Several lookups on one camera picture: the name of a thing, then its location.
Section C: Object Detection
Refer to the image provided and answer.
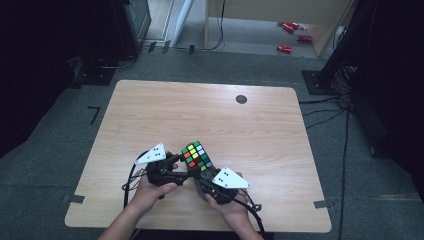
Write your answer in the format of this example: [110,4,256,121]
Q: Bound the right hand-held gripper cable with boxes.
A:
[238,189,268,240]

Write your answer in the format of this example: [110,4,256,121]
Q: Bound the black glass-fronted cabinet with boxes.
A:
[111,0,152,58]

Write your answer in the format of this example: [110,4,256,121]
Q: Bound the looped black cable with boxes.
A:
[98,54,137,70]

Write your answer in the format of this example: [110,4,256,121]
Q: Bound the wooden partition frame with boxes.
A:
[204,0,355,58]

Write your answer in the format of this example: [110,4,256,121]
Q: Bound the long black floor cable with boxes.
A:
[337,106,351,240]

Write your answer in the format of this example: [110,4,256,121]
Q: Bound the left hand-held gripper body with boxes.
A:
[134,142,188,187]

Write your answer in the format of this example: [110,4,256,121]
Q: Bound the white panel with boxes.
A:
[161,0,195,48]

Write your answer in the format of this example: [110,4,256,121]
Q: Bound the multicoloured puzzle cube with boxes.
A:
[180,140,213,173]

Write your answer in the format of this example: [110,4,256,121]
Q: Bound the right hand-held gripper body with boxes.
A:
[208,167,253,205]

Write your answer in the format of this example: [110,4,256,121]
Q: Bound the black stand with base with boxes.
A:
[301,0,371,96]

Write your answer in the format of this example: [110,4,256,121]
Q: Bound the black hanging cable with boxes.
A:
[173,0,227,52]

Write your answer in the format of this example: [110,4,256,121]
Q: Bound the black floor plate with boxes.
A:
[68,55,118,89]

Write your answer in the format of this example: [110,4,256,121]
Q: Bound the person's right hand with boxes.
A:
[204,189,253,228]

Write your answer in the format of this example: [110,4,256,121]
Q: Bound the person's left hand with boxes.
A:
[128,178,179,215]

